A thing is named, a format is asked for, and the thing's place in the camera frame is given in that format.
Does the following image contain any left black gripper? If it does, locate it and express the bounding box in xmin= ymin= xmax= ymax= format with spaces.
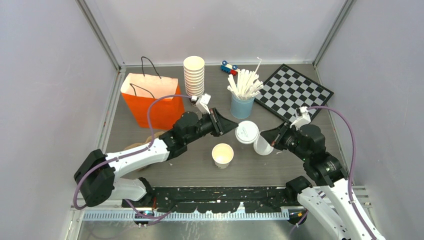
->
xmin=185 ymin=108 xmax=238 ymax=145

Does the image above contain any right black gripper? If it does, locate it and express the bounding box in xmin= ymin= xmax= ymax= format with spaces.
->
xmin=260 ymin=119 xmax=309 ymax=160

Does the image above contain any stack of white lids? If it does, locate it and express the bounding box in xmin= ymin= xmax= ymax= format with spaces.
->
xmin=253 ymin=134 xmax=274 ymax=156

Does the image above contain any white paper coffee cup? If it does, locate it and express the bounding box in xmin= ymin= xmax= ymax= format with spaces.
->
xmin=211 ymin=143 xmax=234 ymax=169

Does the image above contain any white plastic cup lid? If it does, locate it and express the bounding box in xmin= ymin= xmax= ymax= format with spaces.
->
xmin=235 ymin=120 xmax=260 ymax=145

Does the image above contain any stack of paper cups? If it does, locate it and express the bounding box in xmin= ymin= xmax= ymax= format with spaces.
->
xmin=183 ymin=55 xmax=205 ymax=97

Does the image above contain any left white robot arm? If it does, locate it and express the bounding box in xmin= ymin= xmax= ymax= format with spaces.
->
xmin=73 ymin=108 xmax=239 ymax=207

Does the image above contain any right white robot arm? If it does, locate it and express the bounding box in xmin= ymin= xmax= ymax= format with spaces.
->
xmin=260 ymin=122 xmax=384 ymax=240

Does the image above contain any blue straw holder cup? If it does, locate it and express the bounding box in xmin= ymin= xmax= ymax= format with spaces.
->
xmin=230 ymin=94 xmax=255 ymax=119

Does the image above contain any black white checkerboard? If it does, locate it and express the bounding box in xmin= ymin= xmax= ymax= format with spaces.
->
xmin=254 ymin=64 xmax=334 ymax=123

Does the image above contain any bundle of white straws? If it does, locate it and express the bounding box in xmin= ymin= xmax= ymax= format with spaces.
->
xmin=227 ymin=57 xmax=264 ymax=101

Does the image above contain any red blue toy car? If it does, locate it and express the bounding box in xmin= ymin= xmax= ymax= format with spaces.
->
xmin=220 ymin=60 xmax=240 ymax=76

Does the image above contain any brown cardboard cup carrier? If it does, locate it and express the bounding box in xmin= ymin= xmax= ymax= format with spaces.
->
xmin=124 ymin=131 xmax=166 ymax=173

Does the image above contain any orange paper bag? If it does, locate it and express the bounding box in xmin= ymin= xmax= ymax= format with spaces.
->
xmin=120 ymin=71 xmax=185 ymax=131

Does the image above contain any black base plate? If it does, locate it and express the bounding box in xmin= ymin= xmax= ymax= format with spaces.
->
xmin=131 ymin=186 xmax=301 ymax=214

